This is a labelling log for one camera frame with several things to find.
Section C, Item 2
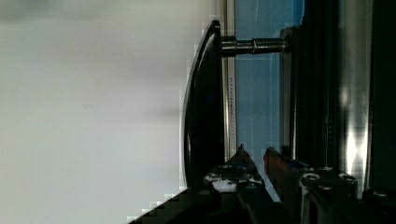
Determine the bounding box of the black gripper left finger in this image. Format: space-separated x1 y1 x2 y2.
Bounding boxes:
129 147 280 224

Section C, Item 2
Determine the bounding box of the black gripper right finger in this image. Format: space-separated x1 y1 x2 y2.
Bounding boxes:
263 147 396 224

